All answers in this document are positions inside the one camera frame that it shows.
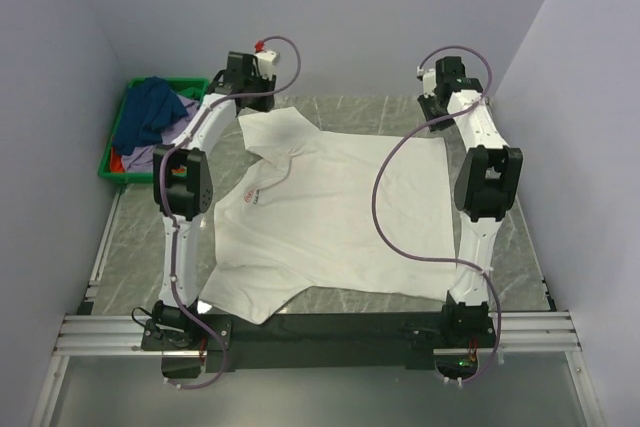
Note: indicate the green plastic crate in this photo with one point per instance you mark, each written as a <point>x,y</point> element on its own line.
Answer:
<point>176,83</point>

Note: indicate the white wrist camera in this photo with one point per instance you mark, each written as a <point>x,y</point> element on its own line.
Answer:
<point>266,60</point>
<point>427,77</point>

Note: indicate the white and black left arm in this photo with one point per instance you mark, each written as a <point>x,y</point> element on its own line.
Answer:
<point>183,190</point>

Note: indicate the aluminium frame rail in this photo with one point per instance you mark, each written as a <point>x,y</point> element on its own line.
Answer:
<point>99,375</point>

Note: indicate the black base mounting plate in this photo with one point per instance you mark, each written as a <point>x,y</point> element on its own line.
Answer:
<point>408,339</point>

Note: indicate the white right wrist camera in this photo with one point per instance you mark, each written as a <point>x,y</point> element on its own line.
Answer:
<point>427,77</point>

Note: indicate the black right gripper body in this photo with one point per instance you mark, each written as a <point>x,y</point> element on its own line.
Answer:
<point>432,111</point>

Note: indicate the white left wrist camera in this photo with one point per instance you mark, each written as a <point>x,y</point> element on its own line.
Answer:
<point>266,60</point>

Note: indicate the orange t-shirt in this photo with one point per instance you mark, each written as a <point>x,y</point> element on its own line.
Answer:
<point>115,163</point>

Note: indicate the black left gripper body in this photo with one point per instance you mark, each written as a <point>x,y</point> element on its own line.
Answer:
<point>259,85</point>

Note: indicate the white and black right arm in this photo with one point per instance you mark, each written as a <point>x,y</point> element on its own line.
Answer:
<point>484,192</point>

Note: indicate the green t-shirt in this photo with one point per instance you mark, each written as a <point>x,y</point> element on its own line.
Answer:
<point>195,93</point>

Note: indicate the white t-shirt with red print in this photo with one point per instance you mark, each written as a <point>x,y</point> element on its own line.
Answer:
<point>324,209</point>

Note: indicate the navy blue t-shirt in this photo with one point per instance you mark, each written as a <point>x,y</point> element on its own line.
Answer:
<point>150,107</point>

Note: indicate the lavender t-shirt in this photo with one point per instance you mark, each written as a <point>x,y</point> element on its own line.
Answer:
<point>141,159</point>

